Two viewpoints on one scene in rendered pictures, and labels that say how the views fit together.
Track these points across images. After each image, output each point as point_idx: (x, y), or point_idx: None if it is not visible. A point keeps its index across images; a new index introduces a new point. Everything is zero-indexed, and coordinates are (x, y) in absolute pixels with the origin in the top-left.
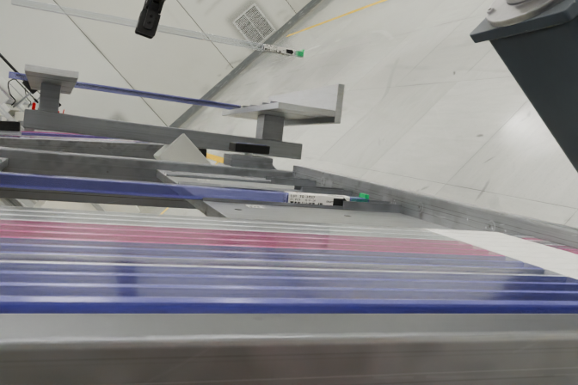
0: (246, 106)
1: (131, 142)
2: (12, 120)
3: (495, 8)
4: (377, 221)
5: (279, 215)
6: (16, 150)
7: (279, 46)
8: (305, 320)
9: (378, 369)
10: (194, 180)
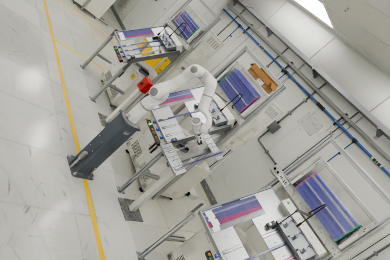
0: (179, 158)
1: (220, 210)
2: (268, 223)
3: (137, 125)
4: (160, 115)
5: (168, 113)
6: None
7: (173, 150)
8: None
9: None
10: (178, 129)
